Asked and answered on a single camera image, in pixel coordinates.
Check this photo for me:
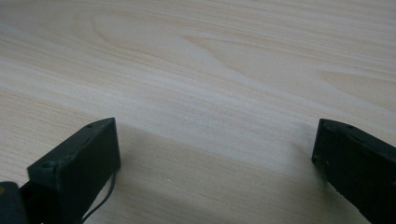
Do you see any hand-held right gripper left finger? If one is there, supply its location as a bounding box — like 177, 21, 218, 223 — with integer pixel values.
21, 117, 121, 224

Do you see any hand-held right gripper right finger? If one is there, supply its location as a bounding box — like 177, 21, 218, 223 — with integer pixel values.
311, 118, 396, 224

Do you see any thin black finger wire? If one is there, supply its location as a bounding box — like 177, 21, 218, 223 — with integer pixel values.
81, 172, 117, 224

